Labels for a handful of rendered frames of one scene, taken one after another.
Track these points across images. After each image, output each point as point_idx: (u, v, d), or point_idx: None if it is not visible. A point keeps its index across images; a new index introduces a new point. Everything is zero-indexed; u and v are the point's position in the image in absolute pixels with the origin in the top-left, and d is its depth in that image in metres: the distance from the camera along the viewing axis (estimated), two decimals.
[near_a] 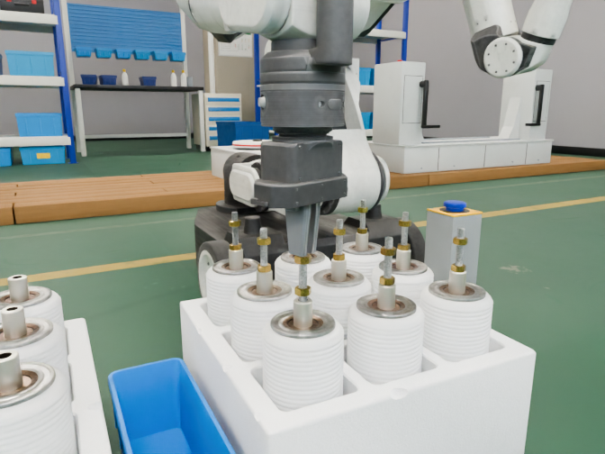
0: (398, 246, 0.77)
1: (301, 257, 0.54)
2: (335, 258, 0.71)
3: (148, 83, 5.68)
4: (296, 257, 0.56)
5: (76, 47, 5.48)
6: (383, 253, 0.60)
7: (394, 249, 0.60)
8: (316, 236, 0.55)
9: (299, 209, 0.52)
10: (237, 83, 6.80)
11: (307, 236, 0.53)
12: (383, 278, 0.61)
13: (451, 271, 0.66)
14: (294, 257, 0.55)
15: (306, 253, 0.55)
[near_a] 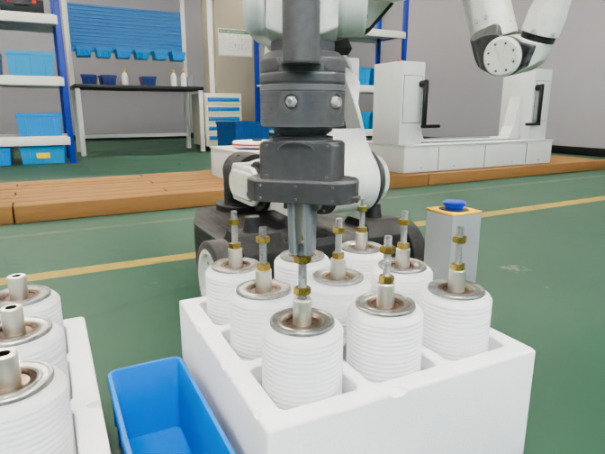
0: (397, 245, 0.77)
1: (298, 253, 0.56)
2: (334, 257, 0.71)
3: (148, 83, 5.68)
4: (311, 258, 0.55)
5: (76, 46, 5.48)
6: (382, 251, 0.60)
7: (393, 248, 0.60)
8: (297, 232, 0.56)
9: (316, 205, 0.54)
10: (237, 83, 6.80)
11: None
12: (383, 276, 0.61)
13: (450, 269, 0.66)
14: None
15: (299, 253, 0.55)
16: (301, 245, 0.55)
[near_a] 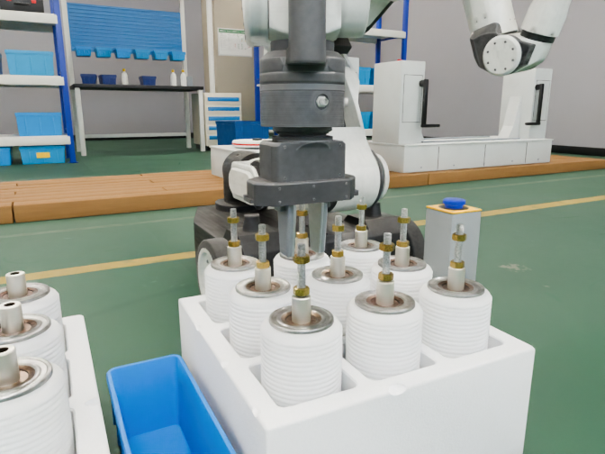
0: (397, 243, 0.77)
1: None
2: (334, 255, 0.71)
3: (148, 82, 5.68)
4: (310, 258, 0.55)
5: (76, 46, 5.48)
6: (381, 249, 0.60)
7: (393, 245, 0.60)
8: (281, 235, 0.55)
9: (318, 204, 0.56)
10: (237, 83, 6.80)
11: (310, 229, 0.56)
12: (382, 274, 0.61)
13: (450, 267, 0.66)
14: (306, 254, 0.56)
15: (297, 253, 0.55)
16: (300, 245, 0.55)
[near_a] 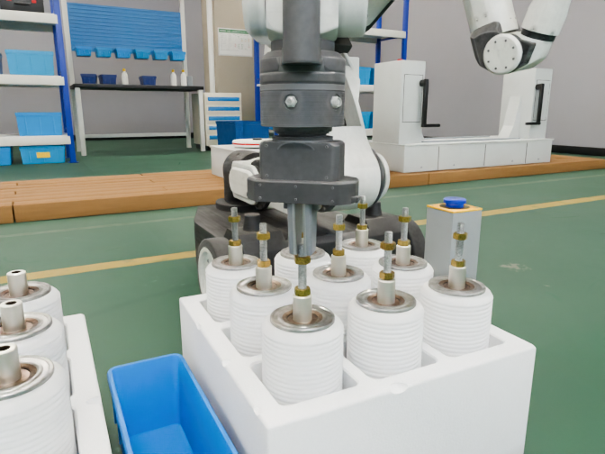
0: (398, 241, 0.77)
1: (309, 256, 0.55)
2: (335, 254, 0.71)
3: (148, 82, 5.68)
4: (295, 260, 0.55)
5: (76, 46, 5.48)
6: (383, 248, 0.60)
7: (394, 244, 0.60)
8: (297, 232, 0.56)
9: (316, 205, 0.54)
10: (237, 83, 6.80)
11: None
12: (383, 273, 0.61)
13: (451, 266, 0.66)
14: (303, 258, 0.54)
15: (303, 252, 0.55)
16: None
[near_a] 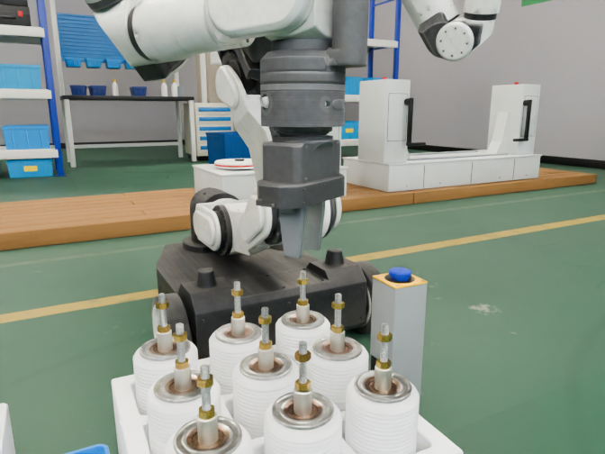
0: (331, 328, 0.74)
1: (204, 380, 0.52)
2: (261, 348, 0.69)
3: (138, 93, 5.65)
4: (197, 378, 0.53)
5: (67, 57, 5.45)
6: (296, 358, 0.58)
7: (309, 355, 0.58)
8: (321, 233, 0.56)
9: (295, 211, 0.52)
10: None
11: (303, 238, 0.53)
12: (298, 384, 0.58)
13: (375, 367, 0.64)
14: (197, 381, 0.52)
15: (209, 375, 0.53)
16: (203, 370, 0.52)
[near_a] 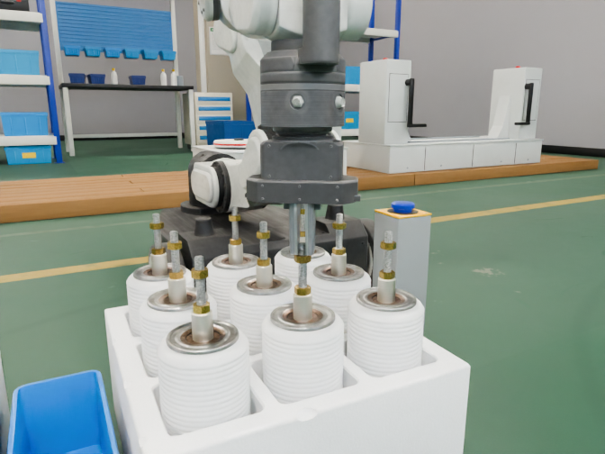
0: (332, 250, 0.71)
1: (199, 271, 0.49)
2: (259, 264, 0.66)
3: (137, 82, 5.63)
4: (191, 271, 0.51)
5: (65, 45, 5.43)
6: (301, 261, 0.54)
7: (310, 255, 0.55)
8: None
9: (315, 205, 0.54)
10: (229, 83, 6.75)
11: None
12: (302, 288, 0.55)
13: (379, 277, 0.61)
14: (191, 272, 0.50)
15: (203, 267, 0.50)
16: (198, 260, 0.49)
